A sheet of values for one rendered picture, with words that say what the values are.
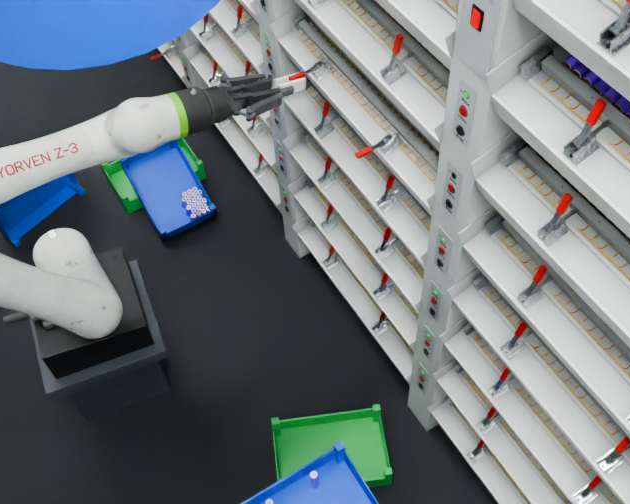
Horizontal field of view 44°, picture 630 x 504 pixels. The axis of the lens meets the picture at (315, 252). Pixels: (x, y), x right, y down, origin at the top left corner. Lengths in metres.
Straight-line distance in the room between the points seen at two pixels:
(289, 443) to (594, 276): 1.22
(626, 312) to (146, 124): 0.93
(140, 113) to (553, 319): 0.85
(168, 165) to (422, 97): 1.45
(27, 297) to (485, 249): 0.89
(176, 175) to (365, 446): 1.13
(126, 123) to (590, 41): 0.90
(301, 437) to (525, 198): 1.16
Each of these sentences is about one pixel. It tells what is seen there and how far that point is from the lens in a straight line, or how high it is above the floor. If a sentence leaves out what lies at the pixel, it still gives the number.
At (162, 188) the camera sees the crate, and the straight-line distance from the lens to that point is 2.70.
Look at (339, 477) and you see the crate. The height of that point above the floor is 0.32.
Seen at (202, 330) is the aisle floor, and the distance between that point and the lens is 2.42.
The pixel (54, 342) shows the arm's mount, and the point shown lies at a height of 0.39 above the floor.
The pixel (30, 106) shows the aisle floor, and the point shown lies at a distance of 3.24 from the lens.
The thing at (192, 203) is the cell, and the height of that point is 0.08.
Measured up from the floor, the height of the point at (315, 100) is 0.72.
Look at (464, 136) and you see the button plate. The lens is 1.29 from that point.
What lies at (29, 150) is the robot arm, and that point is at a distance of 1.66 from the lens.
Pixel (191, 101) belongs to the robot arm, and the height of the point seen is 0.98.
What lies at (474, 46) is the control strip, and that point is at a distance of 1.17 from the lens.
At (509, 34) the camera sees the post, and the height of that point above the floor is 1.36.
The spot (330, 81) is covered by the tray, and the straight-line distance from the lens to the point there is 1.74.
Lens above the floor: 2.07
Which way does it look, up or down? 54 degrees down
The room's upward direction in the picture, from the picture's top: 4 degrees counter-clockwise
